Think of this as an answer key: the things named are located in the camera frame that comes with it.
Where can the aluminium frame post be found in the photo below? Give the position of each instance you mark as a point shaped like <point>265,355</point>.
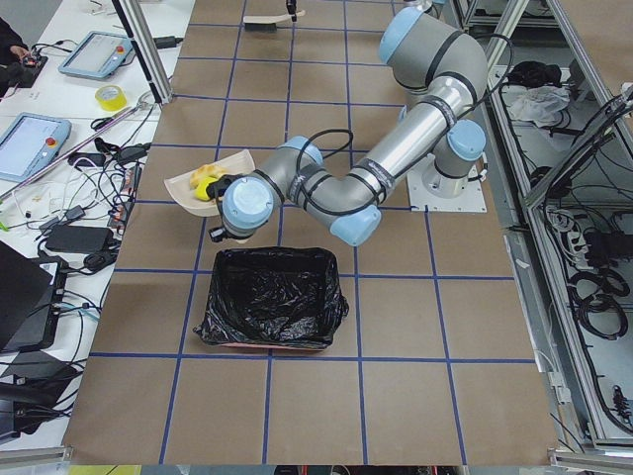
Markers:
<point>137,30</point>

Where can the black power adapter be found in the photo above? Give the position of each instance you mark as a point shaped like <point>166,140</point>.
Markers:
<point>79,239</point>

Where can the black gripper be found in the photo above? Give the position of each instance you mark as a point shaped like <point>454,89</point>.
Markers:
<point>218,186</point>

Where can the white crumpled cloth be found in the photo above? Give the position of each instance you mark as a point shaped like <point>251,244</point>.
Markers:
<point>542,106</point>

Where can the black trash bag bin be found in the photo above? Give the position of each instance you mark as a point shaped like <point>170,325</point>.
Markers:
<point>274,296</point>

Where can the blue teach pendant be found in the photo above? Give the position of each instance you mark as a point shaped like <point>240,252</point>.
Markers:
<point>98,56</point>
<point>30,143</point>

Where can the beige plastic dustpan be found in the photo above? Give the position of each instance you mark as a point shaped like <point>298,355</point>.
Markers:
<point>178,187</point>

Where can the yellow tape roll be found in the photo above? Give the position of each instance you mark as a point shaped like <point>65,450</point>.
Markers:
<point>111,98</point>

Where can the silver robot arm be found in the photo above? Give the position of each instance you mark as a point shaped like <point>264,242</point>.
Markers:
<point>445,73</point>

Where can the white hand brush black bristles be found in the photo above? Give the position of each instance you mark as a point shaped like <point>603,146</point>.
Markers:
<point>268,24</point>

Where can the toy croissant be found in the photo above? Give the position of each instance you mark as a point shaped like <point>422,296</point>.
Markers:
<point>211,170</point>

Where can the blue teach pendant far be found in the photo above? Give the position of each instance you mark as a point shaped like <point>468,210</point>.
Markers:
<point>98,56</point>

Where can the black laptop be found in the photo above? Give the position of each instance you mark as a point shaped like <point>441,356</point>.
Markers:
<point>31,291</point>

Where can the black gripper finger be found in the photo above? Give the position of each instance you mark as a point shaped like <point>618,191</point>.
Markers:
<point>291,6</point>

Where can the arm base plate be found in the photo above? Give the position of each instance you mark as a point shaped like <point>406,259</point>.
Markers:
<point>429,191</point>

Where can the blue teach pendant near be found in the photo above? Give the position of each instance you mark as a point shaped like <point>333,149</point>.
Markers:
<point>30,143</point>

